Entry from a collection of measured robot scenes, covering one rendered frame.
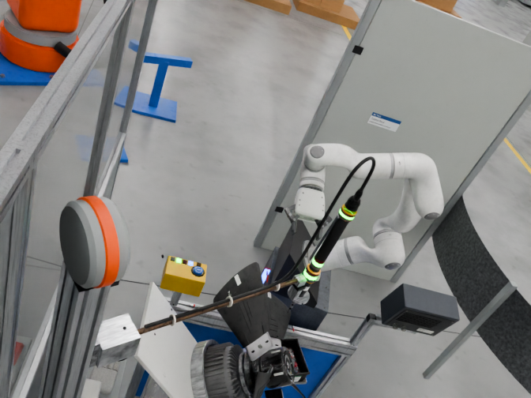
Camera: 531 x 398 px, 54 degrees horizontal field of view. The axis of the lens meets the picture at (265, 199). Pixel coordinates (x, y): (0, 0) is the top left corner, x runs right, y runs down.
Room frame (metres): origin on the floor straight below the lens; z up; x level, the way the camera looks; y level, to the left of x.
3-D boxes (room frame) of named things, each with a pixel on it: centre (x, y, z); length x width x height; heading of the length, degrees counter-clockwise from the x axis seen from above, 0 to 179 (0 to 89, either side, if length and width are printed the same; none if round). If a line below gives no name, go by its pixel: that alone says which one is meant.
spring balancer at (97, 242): (0.63, 0.24, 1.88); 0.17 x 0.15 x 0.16; 16
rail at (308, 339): (1.56, -0.22, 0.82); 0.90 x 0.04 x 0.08; 106
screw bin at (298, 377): (1.42, -0.33, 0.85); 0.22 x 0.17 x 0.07; 121
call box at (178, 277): (1.46, 0.16, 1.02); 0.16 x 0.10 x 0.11; 106
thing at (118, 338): (0.70, 0.18, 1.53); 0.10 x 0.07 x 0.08; 141
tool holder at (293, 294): (1.18, -0.21, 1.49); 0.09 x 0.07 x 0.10; 141
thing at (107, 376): (1.03, 0.25, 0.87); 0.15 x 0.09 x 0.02; 12
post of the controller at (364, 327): (1.68, -0.63, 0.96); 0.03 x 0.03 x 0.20; 16
